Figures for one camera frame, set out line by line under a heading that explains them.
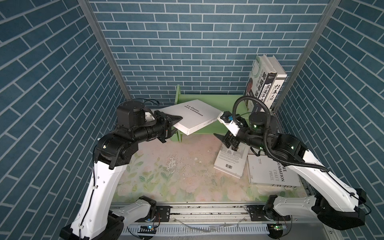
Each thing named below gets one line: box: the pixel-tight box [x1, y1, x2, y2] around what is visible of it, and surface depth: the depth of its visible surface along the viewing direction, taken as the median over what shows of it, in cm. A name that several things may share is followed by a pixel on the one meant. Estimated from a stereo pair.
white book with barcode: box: [213, 142, 250, 179], surface depth 90 cm
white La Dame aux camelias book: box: [157, 99, 223, 136], surface depth 63 cm
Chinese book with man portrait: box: [244, 54, 278, 113], surface depth 69 cm
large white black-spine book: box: [264, 55, 288, 111], surface depth 66 cm
